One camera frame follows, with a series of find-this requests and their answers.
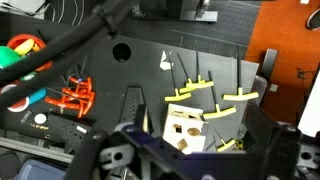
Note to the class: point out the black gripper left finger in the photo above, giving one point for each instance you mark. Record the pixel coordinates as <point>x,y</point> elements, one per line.
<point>140,115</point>

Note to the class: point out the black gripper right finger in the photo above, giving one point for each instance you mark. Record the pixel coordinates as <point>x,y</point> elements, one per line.
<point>261,128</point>

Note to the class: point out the wooden shape sorter box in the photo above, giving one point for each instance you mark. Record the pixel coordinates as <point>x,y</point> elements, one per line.
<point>168,136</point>

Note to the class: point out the black wedge hex key stand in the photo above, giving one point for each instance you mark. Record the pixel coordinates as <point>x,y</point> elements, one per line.
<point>132,100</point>

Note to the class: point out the black floor stand base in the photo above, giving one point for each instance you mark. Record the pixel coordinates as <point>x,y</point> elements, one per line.
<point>200,16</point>

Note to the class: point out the yellow block on mat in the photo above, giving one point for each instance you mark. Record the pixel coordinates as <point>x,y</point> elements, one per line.
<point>176,97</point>

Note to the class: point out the white panel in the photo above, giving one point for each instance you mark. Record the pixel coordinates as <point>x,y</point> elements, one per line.
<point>311,110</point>

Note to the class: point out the black flat hex key holder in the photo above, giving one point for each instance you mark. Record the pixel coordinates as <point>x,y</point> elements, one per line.
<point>60,126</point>

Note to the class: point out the blue cup with red rim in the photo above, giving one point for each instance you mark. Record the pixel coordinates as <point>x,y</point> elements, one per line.
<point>37,95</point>

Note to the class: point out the navy plastic tote lid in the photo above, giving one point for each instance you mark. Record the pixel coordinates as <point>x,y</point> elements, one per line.
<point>40,171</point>

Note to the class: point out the orange toy fruit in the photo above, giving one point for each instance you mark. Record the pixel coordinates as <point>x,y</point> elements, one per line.
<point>36,47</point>

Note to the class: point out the yellow toy fruit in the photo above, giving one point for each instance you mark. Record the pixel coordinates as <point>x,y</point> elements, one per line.
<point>24,46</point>

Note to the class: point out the green toy vegetable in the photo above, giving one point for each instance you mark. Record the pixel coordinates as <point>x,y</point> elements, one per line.
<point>8,56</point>

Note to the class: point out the red plastic bowl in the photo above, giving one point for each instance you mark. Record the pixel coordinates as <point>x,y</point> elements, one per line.
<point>16,39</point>

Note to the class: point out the aluminium table frame rail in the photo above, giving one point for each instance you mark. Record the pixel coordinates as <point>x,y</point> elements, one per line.
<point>33,149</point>

